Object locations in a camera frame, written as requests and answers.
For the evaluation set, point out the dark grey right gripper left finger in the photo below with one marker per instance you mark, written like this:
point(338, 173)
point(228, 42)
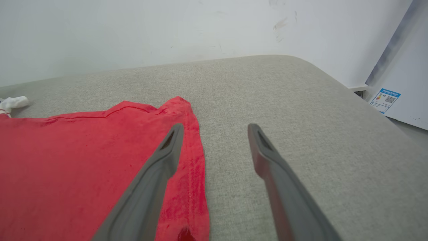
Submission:
point(147, 201)

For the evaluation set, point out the blue white energy label sticker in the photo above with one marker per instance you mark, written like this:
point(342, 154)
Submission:
point(385, 99)

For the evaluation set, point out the white appliance panel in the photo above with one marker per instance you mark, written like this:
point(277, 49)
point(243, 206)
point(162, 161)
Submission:
point(411, 67)

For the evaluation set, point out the red and white shirt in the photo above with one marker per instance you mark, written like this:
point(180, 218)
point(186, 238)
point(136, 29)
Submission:
point(67, 167)

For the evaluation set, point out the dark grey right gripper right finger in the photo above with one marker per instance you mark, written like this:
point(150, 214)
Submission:
point(291, 207)

